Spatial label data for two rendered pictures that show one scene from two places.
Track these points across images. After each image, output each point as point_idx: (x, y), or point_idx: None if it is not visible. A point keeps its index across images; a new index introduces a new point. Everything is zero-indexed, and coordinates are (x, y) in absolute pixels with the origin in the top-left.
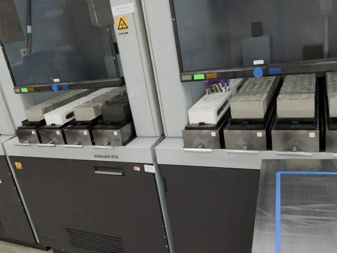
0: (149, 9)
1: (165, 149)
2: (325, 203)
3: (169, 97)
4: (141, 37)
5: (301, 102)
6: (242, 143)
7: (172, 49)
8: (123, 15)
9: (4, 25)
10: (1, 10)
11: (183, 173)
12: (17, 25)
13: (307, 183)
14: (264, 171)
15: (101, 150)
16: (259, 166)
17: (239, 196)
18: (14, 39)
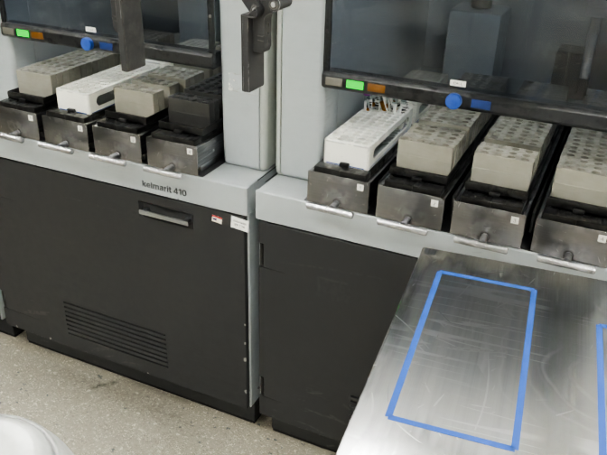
0: None
1: (274, 197)
2: (485, 323)
3: (297, 106)
4: None
5: (512, 162)
6: (405, 213)
7: (318, 25)
8: None
9: (128, 51)
10: (129, 33)
11: (297, 243)
12: (140, 49)
13: (473, 294)
14: (420, 267)
15: (157, 177)
16: None
17: (384, 296)
18: (135, 67)
